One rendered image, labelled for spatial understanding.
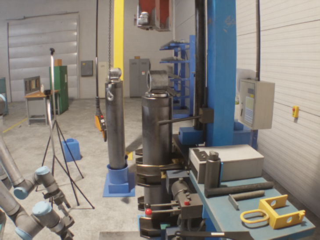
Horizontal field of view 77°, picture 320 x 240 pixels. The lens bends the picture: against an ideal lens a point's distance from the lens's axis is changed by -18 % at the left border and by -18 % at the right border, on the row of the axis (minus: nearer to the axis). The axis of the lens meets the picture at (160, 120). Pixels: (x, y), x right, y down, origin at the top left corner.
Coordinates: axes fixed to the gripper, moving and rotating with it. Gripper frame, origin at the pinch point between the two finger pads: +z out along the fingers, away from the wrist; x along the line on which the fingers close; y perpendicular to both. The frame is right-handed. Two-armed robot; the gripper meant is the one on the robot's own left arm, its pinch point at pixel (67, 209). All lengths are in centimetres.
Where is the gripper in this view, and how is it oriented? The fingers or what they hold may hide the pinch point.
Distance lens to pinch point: 170.3
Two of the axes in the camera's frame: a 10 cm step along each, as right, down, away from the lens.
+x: -2.7, -1.1, 9.6
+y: 8.7, -4.6, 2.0
